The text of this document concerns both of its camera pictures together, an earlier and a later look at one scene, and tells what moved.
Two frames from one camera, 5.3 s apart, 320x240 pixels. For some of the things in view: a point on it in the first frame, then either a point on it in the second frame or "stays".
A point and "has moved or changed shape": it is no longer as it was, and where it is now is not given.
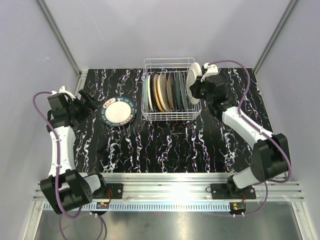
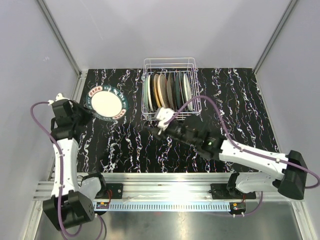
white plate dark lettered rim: [118, 111] to [106, 102]
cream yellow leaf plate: [156, 93] stays
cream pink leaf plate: [163, 92] stays
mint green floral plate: [146, 92] stays
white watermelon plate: [195, 70] has moved or changed shape
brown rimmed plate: [169, 91] stays
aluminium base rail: [192, 186] stays
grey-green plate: [178, 90] stays
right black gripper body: [200, 90] to [176, 131]
